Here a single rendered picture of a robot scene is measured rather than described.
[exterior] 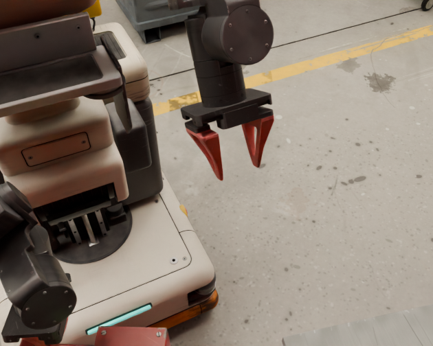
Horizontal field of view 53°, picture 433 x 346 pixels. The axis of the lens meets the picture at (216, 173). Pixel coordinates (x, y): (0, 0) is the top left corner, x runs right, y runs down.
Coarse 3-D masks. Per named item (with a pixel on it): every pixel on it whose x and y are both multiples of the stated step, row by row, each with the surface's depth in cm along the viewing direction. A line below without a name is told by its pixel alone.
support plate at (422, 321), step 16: (432, 304) 45; (368, 320) 43; (384, 320) 43; (400, 320) 43; (416, 320) 43; (432, 320) 43; (288, 336) 42; (304, 336) 42; (320, 336) 42; (336, 336) 42; (352, 336) 42; (368, 336) 42; (384, 336) 42; (400, 336) 42; (416, 336) 42; (432, 336) 42
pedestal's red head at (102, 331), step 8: (104, 328) 65; (112, 328) 65; (120, 328) 65; (128, 328) 65; (136, 328) 65; (144, 328) 65; (152, 328) 65; (160, 328) 65; (96, 336) 65; (104, 336) 65; (112, 336) 65; (120, 336) 65; (128, 336) 65; (136, 336) 65; (144, 336) 65; (152, 336) 65; (160, 336) 65; (168, 336) 67; (24, 344) 61; (32, 344) 64; (64, 344) 71; (72, 344) 72; (96, 344) 64; (104, 344) 64; (112, 344) 64; (120, 344) 64; (128, 344) 64; (136, 344) 64; (144, 344) 64; (152, 344) 64; (160, 344) 64; (168, 344) 67
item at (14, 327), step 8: (16, 312) 55; (8, 320) 54; (16, 320) 54; (8, 328) 53; (16, 328) 53; (24, 328) 53; (48, 328) 53; (56, 328) 53; (8, 336) 52; (16, 336) 52; (24, 336) 52; (32, 336) 53; (40, 336) 53; (48, 336) 53; (56, 336) 53
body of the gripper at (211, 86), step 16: (208, 64) 50; (208, 80) 51; (224, 80) 51; (240, 80) 52; (208, 96) 52; (224, 96) 52; (240, 96) 53; (256, 96) 54; (192, 112) 53; (208, 112) 51; (224, 112) 52
